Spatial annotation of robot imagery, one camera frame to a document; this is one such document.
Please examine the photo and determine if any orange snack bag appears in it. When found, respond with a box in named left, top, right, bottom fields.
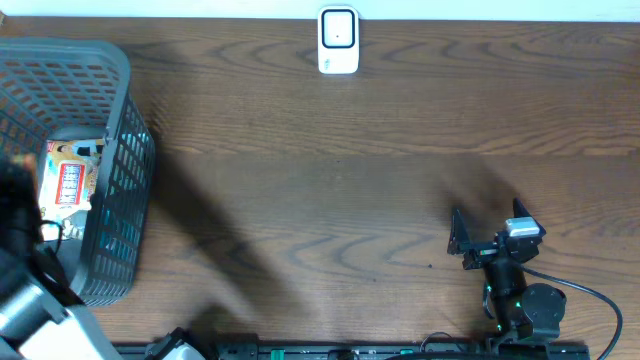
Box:
left=39, top=139, right=105, bottom=241

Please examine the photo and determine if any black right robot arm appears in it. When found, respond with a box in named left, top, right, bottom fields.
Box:
left=447, top=199, right=566, bottom=342

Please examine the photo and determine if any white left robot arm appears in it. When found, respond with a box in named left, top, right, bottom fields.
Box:
left=1, top=156, right=121, bottom=359

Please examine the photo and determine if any white barcode scanner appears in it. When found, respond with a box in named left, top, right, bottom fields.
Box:
left=317, top=5, right=360, bottom=75

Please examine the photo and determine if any dark grey plastic basket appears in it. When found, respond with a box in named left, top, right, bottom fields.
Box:
left=1, top=38, right=156, bottom=306

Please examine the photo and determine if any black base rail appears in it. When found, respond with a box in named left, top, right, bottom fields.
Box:
left=114, top=328, right=590, bottom=360

